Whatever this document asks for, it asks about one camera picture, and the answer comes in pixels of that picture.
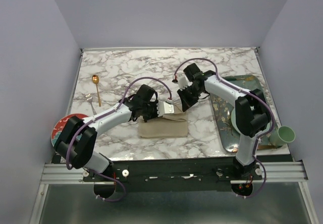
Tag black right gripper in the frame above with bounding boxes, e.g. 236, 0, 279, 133
177, 85, 202, 112

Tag beige linen napkin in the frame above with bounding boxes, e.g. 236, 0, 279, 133
138, 104, 188, 139

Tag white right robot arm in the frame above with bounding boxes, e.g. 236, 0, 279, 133
172, 63, 275, 180

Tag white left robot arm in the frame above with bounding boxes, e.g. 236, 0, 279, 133
51, 84, 158, 181

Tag floral teal serving tray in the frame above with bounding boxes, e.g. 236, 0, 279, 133
210, 75, 265, 153

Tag mint green plate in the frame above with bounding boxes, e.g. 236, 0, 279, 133
231, 109, 241, 134

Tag gold spoon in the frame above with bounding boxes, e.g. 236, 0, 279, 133
92, 75, 102, 107

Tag silver fork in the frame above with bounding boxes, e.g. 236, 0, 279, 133
85, 92, 96, 115

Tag red and blue round plate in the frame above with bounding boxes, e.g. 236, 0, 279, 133
51, 114, 87, 146

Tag mint green cup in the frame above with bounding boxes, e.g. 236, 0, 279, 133
269, 126, 296, 146

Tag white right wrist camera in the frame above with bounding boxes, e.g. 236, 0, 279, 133
178, 76, 189, 90

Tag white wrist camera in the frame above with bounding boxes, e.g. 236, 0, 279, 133
157, 101, 175, 117
178, 76, 189, 90

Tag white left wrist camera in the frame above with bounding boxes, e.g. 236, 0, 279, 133
157, 101, 175, 117

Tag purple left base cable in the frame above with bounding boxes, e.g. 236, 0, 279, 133
90, 171, 128, 202

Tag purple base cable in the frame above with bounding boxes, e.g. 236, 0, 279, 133
236, 155, 268, 200
90, 171, 128, 202

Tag black mounting base plate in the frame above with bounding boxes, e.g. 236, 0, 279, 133
89, 157, 262, 197

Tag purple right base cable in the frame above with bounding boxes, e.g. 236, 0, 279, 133
236, 155, 268, 200

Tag aluminium frame rail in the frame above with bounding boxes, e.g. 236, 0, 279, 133
40, 162, 308, 185

